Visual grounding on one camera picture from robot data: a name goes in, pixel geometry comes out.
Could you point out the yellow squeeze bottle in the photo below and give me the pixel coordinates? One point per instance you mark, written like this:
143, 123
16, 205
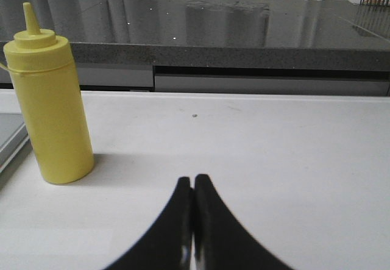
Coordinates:
44, 75

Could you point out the silver digital kitchen scale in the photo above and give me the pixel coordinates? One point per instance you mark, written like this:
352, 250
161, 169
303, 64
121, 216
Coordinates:
13, 137

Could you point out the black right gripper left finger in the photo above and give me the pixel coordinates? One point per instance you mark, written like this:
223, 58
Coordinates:
167, 242

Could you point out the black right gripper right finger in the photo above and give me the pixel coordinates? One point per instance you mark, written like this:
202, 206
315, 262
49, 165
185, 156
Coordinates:
221, 242

